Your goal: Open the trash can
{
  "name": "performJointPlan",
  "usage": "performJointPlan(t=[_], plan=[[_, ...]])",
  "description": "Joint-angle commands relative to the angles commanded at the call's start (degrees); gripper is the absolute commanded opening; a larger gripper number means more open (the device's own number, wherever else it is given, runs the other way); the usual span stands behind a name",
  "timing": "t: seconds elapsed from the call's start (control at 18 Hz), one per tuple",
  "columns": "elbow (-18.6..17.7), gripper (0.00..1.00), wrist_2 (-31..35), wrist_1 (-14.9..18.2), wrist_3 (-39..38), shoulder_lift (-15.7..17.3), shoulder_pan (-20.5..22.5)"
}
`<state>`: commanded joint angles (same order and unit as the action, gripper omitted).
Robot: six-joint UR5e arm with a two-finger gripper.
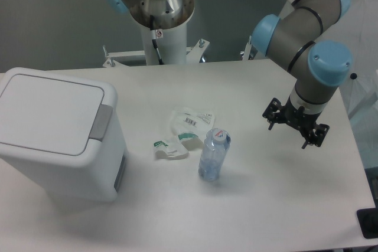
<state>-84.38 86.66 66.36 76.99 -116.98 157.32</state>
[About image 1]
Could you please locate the crumpled white plastic wrapper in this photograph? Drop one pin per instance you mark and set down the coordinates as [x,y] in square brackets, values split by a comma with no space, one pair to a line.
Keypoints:
[189,128]

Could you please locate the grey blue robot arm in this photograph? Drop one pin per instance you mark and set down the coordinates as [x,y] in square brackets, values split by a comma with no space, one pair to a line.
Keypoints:
[291,42]

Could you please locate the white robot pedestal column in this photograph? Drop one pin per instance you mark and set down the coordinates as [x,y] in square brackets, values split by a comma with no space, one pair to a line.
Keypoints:
[163,27]

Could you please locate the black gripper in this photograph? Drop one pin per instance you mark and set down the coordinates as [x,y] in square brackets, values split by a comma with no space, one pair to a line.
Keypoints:
[313,133]

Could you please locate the black device at table edge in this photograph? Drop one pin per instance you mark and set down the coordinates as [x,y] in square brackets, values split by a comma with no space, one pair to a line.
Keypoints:
[368,222]

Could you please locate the white push-lid trash can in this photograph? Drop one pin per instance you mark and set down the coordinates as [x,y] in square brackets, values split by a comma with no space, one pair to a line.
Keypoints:
[62,132]

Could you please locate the white Superior umbrella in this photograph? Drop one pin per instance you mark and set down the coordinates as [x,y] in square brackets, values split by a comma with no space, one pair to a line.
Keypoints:
[357,29]

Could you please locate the clear plastic water bottle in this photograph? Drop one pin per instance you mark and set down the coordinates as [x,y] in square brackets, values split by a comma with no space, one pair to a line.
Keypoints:
[216,146]

